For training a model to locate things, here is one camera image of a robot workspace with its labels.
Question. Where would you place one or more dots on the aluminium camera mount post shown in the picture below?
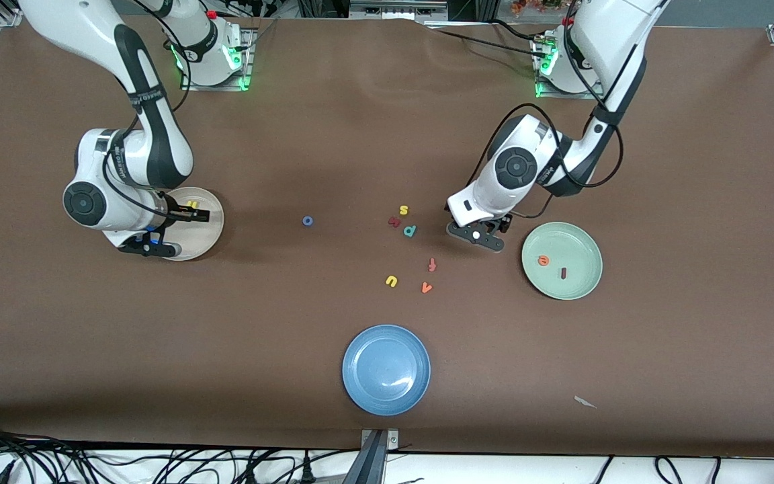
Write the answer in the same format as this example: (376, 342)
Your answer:
(373, 457)

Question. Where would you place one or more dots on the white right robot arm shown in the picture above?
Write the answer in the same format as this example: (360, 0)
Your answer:
(152, 128)

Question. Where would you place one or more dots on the green plate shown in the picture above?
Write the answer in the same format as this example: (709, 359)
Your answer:
(575, 249)

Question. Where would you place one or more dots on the blue plate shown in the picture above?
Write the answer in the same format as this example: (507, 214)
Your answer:
(385, 370)

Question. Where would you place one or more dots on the dark equipment rack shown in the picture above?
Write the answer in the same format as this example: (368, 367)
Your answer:
(394, 8)

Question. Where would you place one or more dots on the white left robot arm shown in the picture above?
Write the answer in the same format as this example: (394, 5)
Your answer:
(518, 168)

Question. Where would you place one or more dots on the beige brown plate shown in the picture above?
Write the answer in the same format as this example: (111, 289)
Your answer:
(209, 238)

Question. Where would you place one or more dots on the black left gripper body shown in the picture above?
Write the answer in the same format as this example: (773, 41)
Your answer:
(502, 222)

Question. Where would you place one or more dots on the white tape scrap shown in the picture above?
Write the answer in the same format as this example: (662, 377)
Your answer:
(585, 402)

